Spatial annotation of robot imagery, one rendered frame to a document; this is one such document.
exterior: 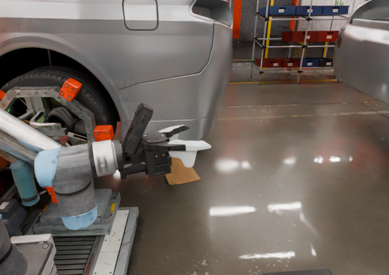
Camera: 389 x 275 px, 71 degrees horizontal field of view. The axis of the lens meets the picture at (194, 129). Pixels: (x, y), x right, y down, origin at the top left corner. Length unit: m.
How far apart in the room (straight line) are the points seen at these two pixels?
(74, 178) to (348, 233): 2.08
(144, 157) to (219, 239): 1.52
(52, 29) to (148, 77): 0.51
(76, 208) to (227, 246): 1.51
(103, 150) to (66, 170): 0.08
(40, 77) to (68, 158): 1.10
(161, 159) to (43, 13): 1.14
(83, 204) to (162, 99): 0.99
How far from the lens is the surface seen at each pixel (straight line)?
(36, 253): 1.04
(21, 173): 1.72
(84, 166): 0.59
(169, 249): 2.02
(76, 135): 1.76
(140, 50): 1.48
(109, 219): 2.05
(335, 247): 2.24
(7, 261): 0.95
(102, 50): 1.52
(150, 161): 0.60
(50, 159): 0.60
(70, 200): 0.64
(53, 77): 1.64
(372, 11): 3.82
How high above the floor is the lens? 1.53
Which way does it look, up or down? 25 degrees down
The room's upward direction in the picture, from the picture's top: straight up
